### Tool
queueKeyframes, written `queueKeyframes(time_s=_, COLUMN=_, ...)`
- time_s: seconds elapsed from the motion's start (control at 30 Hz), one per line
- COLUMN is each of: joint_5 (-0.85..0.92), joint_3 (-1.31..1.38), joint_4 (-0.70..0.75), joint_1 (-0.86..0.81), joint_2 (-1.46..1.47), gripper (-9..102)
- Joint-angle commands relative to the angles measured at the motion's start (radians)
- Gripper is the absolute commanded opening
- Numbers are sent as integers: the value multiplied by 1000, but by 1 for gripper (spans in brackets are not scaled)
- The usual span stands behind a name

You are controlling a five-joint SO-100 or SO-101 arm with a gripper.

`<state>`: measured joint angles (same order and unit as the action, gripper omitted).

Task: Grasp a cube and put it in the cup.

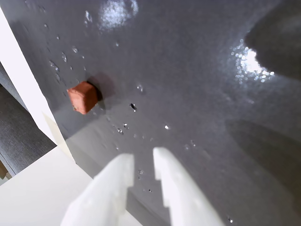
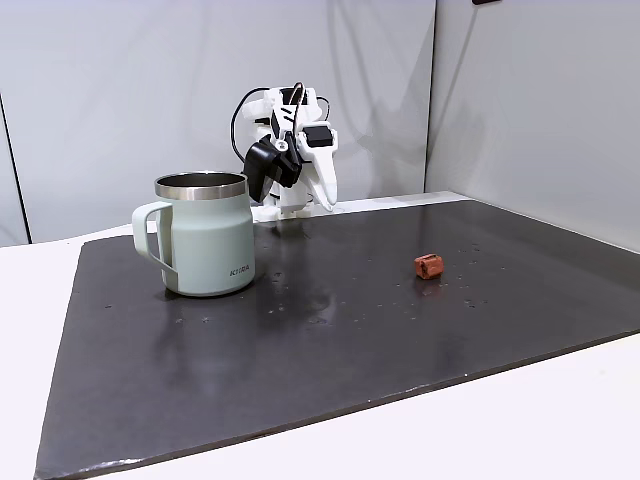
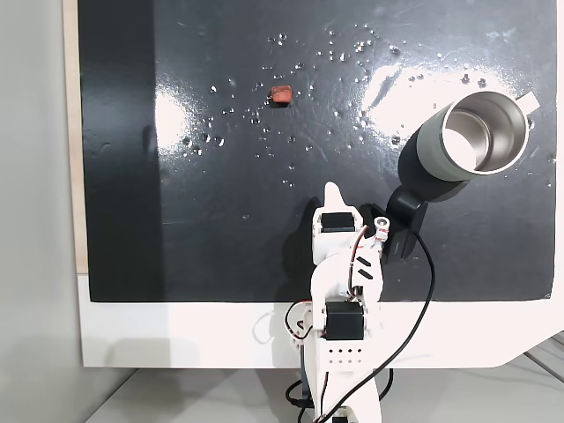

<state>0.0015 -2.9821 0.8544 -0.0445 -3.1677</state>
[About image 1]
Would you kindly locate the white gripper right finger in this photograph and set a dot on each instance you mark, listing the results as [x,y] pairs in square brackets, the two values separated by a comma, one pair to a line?
[181,193]

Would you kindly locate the red cube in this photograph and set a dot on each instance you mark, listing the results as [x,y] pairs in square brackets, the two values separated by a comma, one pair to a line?
[82,97]

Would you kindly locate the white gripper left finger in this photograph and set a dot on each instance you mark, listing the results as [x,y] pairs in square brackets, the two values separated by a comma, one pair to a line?
[105,193]

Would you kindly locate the black glossy mat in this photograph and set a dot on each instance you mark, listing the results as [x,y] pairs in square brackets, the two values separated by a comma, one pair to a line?
[178,82]

